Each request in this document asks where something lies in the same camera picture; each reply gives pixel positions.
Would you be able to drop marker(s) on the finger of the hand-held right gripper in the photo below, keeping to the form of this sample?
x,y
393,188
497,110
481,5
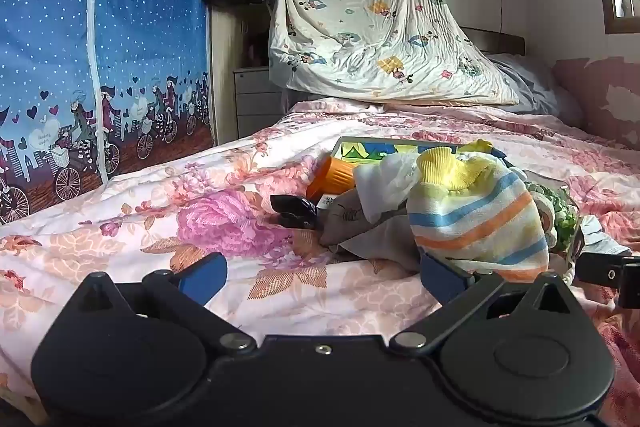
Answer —
x,y
600,269

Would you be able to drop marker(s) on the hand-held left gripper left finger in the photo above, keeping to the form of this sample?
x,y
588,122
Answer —
x,y
202,279

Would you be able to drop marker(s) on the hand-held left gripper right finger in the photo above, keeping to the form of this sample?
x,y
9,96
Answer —
x,y
442,279

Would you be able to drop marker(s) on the yellow blue orange striped sock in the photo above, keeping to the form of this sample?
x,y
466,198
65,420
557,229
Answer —
x,y
475,217

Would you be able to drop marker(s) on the grey cloth sock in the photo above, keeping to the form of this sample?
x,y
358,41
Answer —
x,y
350,222

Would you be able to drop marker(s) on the black sock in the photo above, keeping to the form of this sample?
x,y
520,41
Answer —
x,y
295,212

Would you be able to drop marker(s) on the colourful printed storage box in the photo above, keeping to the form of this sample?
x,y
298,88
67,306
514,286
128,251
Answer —
x,y
375,150

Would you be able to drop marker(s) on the glass jar of green bits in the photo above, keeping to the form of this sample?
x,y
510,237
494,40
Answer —
x,y
562,217

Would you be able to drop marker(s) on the pink floral bedsheet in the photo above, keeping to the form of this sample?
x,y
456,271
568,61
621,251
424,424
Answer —
x,y
150,217

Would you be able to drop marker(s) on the orange plastic bottle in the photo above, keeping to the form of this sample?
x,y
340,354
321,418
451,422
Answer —
x,y
330,179

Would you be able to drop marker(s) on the white drawer cabinet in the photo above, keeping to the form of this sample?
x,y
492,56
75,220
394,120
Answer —
x,y
257,102

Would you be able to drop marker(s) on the grey pillow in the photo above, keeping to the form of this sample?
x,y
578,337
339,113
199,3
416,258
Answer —
x,y
535,87

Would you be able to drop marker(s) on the beige wooden wardrobe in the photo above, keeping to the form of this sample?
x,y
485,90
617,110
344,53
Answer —
x,y
222,57

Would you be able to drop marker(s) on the dark wooden headboard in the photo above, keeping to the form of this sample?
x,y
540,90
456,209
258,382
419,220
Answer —
x,y
495,41

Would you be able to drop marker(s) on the cartoon printed white sheet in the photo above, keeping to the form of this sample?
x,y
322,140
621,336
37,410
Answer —
x,y
360,17

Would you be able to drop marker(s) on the blue printed wardrobe curtain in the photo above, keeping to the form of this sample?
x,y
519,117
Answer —
x,y
50,32

